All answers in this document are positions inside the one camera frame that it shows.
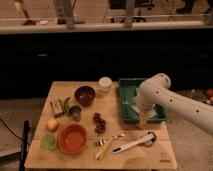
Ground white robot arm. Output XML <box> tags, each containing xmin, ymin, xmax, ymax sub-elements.
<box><xmin>134</xmin><ymin>73</ymin><xmax>213</xmax><ymax>136</ymax></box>

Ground purple bowl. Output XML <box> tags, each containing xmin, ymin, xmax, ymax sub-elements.
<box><xmin>74</xmin><ymin>86</ymin><xmax>96</xmax><ymax>107</ymax></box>

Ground orange bowl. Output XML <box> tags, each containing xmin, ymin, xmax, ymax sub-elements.
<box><xmin>57</xmin><ymin>124</ymin><xmax>87</xmax><ymax>155</ymax></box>

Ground green plastic tray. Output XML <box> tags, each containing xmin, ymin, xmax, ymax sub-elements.
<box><xmin>118</xmin><ymin>78</ymin><xmax>167</xmax><ymax>124</ymax></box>

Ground dark red grapes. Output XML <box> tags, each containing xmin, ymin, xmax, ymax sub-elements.
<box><xmin>93</xmin><ymin>113</ymin><xmax>106</xmax><ymax>134</ymax></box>

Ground white lidded jar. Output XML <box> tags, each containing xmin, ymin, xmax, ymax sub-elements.
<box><xmin>99</xmin><ymin>77</ymin><xmax>112</xmax><ymax>93</ymax></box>

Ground metal spoon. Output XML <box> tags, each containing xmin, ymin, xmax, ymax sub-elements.
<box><xmin>94</xmin><ymin>132</ymin><xmax>127</xmax><ymax>146</ymax></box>

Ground small metal cup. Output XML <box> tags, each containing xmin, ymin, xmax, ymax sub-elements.
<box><xmin>69</xmin><ymin>105</ymin><xmax>81</xmax><ymax>122</ymax></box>

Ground green pepper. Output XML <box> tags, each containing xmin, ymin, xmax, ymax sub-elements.
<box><xmin>63</xmin><ymin>97</ymin><xmax>71</xmax><ymax>116</ymax></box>

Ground brown box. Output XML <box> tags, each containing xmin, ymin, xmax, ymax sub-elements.
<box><xmin>50</xmin><ymin>99</ymin><xmax>64</xmax><ymax>118</ymax></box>

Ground yellow lemon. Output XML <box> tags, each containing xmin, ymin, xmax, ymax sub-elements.
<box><xmin>46</xmin><ymin>119</ymin><xmax>59</xmax><ymax>132</ymax></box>

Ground light green small cup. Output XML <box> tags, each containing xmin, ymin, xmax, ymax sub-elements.
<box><xmin>40</xmin><ymin>134</ymin><xmax>57</xmax><ymax>151</ymax></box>

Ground yellow handled peeler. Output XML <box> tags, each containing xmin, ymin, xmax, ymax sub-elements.
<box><xmin>94</xmin><ymin>139</ymin><xmax>113</xmax><ymax>160</ymax></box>

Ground black chair frame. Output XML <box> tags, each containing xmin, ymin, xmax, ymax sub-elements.
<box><xmin>0</xmin><ymin>118</ymin><xmax>30</xmax><ymax>171</ymax></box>

